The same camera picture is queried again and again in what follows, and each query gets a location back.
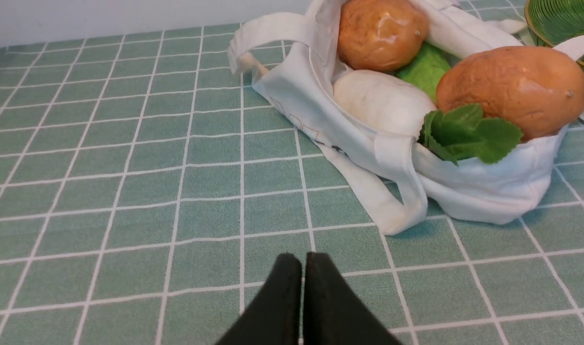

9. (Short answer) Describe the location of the green checkered tablecloth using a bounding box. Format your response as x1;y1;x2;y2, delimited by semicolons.
0;23;584;345

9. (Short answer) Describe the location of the green glass leaf plate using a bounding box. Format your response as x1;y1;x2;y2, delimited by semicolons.
525;0;584;92

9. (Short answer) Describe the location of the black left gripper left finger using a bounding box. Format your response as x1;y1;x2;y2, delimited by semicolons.
217;253;302;345

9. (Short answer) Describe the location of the brown potato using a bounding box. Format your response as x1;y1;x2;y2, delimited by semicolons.
436;46;584;141
338;0;430;72

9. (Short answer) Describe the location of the green cucumber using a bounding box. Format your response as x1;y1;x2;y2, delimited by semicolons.
395;42;451;102

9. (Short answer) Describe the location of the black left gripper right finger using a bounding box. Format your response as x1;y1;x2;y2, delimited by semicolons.
303;252;401;345

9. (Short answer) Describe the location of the white radish with leaves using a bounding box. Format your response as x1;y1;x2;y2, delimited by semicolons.
332;70;523;164

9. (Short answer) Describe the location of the brown potato in bag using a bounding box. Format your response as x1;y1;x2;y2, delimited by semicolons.
338;0;430;72

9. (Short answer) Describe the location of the white cloth tote bag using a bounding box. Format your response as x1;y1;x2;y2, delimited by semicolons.
228;0;565;234

